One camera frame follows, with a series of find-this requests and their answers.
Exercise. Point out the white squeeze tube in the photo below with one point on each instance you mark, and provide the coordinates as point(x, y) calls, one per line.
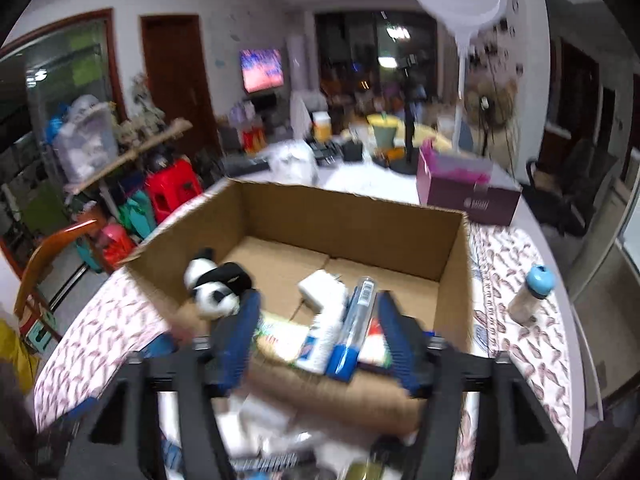
point(320, 340)

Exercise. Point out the clear blue toothbrush case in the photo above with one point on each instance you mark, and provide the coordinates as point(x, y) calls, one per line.
point(357, 310)

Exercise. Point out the long wooden plank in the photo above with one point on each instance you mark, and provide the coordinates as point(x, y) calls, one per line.
point(135, 152)

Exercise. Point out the orange drink container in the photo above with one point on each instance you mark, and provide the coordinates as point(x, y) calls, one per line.
point(321, 127)

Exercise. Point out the brown wooden door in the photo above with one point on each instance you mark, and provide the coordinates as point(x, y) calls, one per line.
point(175, 70)

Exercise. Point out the wall television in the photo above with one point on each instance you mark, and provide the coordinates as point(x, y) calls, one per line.
point(262, 70)

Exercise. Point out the red white packet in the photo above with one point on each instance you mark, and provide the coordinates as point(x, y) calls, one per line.
point(372, 347)

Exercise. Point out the panda plush toy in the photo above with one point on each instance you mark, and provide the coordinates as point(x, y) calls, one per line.
point(215, 300)

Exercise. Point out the blue cap bottle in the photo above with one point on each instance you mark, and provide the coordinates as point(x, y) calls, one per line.
point(525, 305)

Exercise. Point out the paisley printed quilt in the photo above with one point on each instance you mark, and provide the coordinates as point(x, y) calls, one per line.
point(525, 375)

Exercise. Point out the wooden chair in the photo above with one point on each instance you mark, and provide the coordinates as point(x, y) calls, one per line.
point(45, 255)

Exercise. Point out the green flower pot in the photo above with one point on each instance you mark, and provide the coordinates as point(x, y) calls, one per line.
point(385, 136)

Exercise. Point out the glass sliding door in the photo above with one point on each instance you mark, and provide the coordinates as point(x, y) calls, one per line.
point(75, 60)

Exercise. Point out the clear plastic storage bin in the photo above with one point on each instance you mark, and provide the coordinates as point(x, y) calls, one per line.
point(85, 145)

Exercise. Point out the green label packet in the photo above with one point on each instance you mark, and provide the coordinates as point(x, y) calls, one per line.
point(280, 342)

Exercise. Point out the black keyboard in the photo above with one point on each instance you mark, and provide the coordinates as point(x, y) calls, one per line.
point(245, 166)

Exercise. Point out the black office chair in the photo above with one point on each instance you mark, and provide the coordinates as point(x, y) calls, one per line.
point(565, 200)

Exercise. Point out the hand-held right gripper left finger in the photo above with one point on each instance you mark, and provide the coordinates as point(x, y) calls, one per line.
point(244, 342)

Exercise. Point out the red pink bottle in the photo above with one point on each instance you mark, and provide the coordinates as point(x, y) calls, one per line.
point(112, 242)

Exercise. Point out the red plastic stool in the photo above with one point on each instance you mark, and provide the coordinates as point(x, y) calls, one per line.
point(172, 190)

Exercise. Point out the black pen holder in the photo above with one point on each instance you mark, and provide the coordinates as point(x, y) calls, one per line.
point(352, 150)

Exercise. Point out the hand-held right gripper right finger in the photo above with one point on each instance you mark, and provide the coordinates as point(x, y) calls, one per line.
point(400, 350)

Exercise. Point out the brown cardboard box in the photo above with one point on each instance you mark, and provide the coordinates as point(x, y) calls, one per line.
point(350, 225)

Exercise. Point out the purple tissue box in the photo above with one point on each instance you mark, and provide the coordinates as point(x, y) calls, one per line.
point(465, 205)

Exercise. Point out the white power adapter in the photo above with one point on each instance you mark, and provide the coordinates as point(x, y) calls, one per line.
point(320, 287)

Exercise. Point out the dark balcony window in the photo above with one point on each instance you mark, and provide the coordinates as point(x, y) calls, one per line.
point(375, 40)

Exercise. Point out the black stand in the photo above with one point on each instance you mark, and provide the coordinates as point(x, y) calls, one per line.
point(407, 160)

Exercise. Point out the white plastic bag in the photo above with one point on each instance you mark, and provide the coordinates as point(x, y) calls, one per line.
point(292, 160)

